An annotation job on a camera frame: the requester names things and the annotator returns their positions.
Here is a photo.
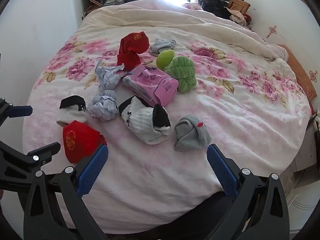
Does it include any white wardrobe door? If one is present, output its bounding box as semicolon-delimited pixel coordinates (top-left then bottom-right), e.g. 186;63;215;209
286;187;320;233

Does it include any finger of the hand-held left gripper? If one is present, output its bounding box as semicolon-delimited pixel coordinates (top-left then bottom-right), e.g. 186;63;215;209
0;97;33;130
0;140;61;193

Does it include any green fuzzy sock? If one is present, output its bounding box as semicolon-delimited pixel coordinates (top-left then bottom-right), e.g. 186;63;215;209
164;56;197;93

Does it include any pink plastic packet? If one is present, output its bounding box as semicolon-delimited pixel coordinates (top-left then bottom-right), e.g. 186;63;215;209
122;64;179;107

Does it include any wooden box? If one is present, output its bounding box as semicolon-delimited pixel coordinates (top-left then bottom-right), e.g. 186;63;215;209
229;0;250;15

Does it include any crumpled pale blue paper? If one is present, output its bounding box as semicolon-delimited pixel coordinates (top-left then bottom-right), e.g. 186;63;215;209
88;89;119;121
95;60;125;90

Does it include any orange wooden headboard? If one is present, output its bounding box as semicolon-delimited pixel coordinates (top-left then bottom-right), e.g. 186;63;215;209
276;44;317;105

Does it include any black and white sock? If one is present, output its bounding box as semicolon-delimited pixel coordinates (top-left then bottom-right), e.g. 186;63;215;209
118;96;171;145
56;91;87;128

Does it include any green apple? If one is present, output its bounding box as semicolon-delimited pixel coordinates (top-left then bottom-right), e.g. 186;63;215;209
156;49;175;70

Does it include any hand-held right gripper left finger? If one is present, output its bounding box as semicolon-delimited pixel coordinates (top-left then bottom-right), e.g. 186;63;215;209
23;144;118;240

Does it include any pink floral bed quilt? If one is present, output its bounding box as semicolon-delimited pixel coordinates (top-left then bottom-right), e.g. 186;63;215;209
22;25;313;235

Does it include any person's dark trouser leg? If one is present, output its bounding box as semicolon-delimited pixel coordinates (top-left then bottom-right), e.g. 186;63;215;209
150;191;250;240

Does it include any cream fleece blanket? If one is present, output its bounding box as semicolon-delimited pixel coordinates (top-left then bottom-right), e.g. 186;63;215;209
80;0;288;63

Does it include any pale blue grey sock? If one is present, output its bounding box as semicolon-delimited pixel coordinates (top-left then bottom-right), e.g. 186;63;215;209
149;39;176;57

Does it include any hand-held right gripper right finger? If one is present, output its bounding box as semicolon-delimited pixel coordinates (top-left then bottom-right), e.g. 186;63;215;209
207;144;290;240

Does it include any grey sock with red mark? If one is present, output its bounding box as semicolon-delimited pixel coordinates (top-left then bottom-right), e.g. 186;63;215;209
174;115;212;152

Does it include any pink floral pillow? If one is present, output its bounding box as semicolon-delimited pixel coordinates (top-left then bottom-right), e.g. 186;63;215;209
182;2;203;11

